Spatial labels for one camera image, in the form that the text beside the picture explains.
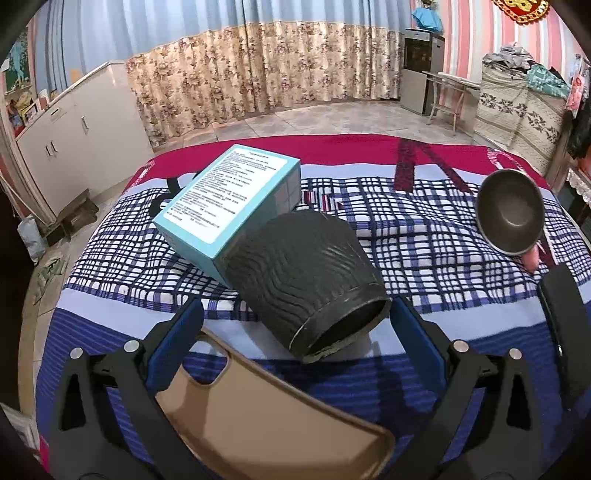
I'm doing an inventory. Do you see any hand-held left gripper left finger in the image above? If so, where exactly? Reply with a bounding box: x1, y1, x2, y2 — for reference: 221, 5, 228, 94
46, 298, 206, 480

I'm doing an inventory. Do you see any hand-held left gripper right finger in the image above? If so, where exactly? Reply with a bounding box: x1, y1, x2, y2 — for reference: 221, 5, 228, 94
390, 295, 548, 480

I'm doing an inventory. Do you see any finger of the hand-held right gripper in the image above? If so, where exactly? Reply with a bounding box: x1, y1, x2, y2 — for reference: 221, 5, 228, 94
537, 264, 591, 409

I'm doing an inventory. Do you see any black corrugated paper cup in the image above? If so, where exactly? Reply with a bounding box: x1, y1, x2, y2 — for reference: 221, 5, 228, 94
224, 210, 392, 365

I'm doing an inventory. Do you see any brown phone case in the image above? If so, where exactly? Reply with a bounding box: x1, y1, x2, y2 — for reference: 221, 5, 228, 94
154, 328, 397, 480

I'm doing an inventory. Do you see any dark metal bowl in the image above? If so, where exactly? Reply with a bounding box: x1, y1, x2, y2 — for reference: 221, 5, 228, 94
475, 169, 546, 257

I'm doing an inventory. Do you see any white lace cloth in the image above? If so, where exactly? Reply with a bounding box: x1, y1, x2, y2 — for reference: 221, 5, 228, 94
566, 166, 591, 208

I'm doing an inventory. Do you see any small wooden stool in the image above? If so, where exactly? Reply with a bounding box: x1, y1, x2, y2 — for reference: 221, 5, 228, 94
44, 189, 100, 245

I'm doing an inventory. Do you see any teal cardboard box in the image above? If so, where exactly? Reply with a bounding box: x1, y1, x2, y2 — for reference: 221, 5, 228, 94
152, 144, 302, 289

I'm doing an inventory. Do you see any grey plastic bag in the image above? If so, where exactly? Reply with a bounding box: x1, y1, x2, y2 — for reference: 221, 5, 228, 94
17, 216, 47, 264

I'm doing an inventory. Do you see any row of hanging clothes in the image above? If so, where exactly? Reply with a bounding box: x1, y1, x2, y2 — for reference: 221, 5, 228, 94
568, 97, 591, 158

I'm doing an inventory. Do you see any cabinet with patterned cover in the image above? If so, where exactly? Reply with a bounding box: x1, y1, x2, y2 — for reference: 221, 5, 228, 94
475, 60, 571, 178

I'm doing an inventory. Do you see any white floor cabinet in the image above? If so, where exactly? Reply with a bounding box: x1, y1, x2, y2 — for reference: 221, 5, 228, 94
14, 61, 155, 222

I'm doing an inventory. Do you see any pink hanging packet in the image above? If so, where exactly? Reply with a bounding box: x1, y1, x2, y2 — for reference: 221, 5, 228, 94
566, 55, 589, 112

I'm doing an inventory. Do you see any small folding table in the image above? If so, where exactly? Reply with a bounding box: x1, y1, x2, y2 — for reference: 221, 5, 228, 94
421, 70, 481, 139

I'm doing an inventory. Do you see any pile of folded clothes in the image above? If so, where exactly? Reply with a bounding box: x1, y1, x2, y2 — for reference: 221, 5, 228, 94
482, 42, 573, 100

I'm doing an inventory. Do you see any blue and floral curtain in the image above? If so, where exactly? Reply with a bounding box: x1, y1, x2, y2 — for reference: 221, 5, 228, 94
34, 0, 416, 148

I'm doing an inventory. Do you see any grey water dispenser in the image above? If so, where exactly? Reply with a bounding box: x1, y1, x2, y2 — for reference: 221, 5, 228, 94
399, 28, 446, 116

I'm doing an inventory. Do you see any plant with blue cover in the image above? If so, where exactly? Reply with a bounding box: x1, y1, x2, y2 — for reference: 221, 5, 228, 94
411, 0, 443, 34

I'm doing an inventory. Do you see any green wall poster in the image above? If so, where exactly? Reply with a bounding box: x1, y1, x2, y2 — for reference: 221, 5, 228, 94
2, 39, 33, 90

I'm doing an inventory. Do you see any red heart wall decoration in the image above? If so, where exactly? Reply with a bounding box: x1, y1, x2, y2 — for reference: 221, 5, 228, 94
492, 0, 552, 20

